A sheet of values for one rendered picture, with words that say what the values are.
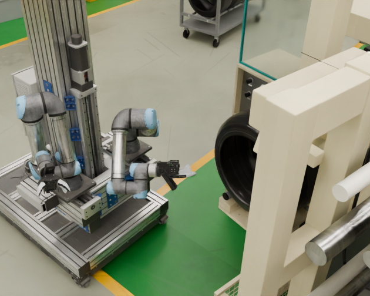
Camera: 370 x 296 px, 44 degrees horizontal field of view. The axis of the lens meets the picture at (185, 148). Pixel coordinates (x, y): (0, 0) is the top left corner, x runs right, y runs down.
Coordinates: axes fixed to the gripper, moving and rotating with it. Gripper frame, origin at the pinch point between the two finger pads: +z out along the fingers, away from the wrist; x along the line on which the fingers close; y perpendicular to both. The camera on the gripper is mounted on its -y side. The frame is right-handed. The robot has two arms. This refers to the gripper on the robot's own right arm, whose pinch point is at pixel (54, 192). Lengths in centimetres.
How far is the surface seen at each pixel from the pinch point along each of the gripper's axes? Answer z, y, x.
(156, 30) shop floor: -413, 77, -221
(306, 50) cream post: 18, -77, -113
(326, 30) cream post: 26, -90, -113
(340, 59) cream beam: 49, -87, -103
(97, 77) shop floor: -305, 93, -106
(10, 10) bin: -530, 88, -35
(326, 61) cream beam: 49, -86, -96
